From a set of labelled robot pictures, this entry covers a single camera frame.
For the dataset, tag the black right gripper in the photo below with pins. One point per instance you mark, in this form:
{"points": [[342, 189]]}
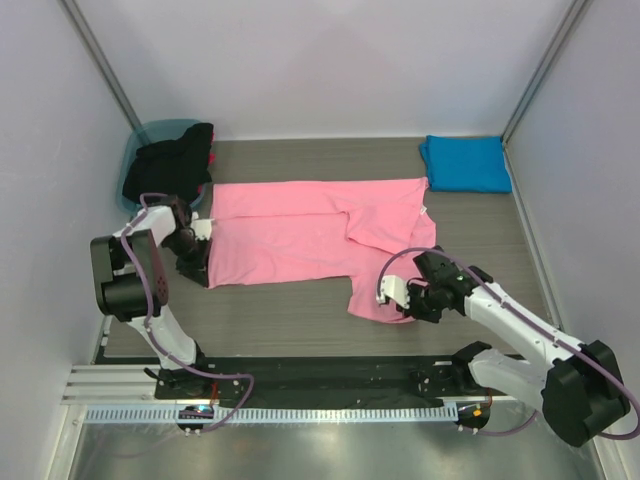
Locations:
{"points": [[420, 304]]}

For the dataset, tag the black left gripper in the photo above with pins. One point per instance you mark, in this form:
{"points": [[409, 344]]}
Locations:
{"points": [[197, 270]]}

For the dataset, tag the pink t shirt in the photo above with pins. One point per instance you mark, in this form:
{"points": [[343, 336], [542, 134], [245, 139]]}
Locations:
{"points": [[278, 232]]}

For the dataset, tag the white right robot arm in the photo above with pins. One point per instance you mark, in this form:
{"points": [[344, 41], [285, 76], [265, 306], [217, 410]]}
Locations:
{"points": [[576, 387]]}

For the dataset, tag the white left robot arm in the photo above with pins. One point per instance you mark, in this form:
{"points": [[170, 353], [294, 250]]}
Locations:
{"points": [[130, 283]]}

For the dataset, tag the black t shirt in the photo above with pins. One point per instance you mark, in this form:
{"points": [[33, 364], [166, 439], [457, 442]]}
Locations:
{"points": [[175, 162]]}

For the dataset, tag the red t shirt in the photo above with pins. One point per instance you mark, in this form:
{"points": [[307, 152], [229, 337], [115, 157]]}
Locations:
{"points": [[211, 160]]}

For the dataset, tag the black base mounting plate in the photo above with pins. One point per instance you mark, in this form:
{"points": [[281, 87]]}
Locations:
{"points": [[325, 382]]}

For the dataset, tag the folded blue t shirt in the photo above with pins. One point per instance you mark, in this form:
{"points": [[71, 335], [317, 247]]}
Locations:
{"points": [[465, 165]]}

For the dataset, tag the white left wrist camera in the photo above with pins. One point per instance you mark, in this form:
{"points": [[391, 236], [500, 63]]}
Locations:
{"points": [[203, 228]]}

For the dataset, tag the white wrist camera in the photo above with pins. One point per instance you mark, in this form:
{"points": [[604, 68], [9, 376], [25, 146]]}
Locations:
{"points": [[203, 228], [392, 288]]}

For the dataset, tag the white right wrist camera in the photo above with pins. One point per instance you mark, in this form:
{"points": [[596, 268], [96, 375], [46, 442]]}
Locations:
{"points": [[392, 288]]}

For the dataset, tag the white slotted cable duct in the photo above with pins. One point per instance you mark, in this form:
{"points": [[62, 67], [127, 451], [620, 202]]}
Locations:
{"points": [[199, 413]]}

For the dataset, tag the aluminium front rail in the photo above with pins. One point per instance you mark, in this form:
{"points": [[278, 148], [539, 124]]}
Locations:
{"points": [[124, 380]]}

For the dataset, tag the left aluminium corner post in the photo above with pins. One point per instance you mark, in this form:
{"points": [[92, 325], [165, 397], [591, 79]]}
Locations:
{"points": [[95, 51]]}

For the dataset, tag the aluminium corner post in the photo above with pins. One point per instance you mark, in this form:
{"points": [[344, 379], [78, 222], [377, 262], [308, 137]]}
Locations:
{"points": [[95, 51], [559, 40]]}

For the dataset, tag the right aluminium corner post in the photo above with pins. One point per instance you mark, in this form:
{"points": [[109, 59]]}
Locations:
{"points": [[559, 40]]}

